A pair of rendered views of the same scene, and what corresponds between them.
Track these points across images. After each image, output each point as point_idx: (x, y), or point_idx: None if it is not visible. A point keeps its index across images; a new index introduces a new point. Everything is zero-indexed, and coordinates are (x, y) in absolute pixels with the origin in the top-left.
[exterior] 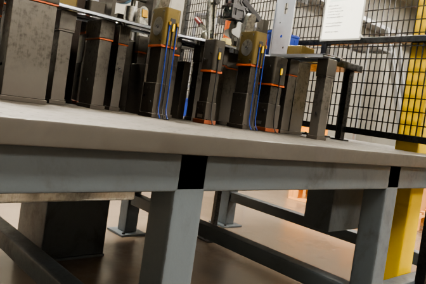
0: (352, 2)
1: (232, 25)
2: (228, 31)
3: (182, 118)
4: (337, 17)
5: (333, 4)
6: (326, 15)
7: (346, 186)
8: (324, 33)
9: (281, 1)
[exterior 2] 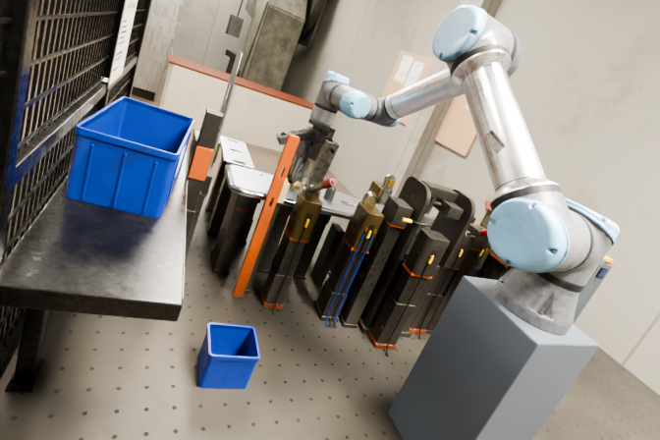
0: (131, 18)
1: (306, 162)
2: (307, 171)
3: (310, 274)
4: (122, 42)
5: (125, 19)
6: (119, 39)
7: None
8: (112, 73)
9: (233, 81)
